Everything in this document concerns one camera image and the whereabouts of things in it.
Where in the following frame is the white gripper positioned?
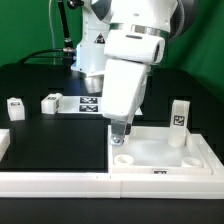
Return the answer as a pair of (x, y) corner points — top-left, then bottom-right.
(102, 30), (165, 146)

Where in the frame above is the white square table top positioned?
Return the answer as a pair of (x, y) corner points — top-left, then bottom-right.
(108, 126), (213, 176)

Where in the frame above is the white front fence bar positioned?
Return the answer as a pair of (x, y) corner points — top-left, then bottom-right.
(0, 172), (224, 199)

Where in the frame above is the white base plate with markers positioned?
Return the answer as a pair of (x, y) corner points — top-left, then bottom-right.
(57, 95), (143, 117)

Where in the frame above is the black cable at base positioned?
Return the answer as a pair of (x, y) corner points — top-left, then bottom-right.
(17, 46), (77, 66)

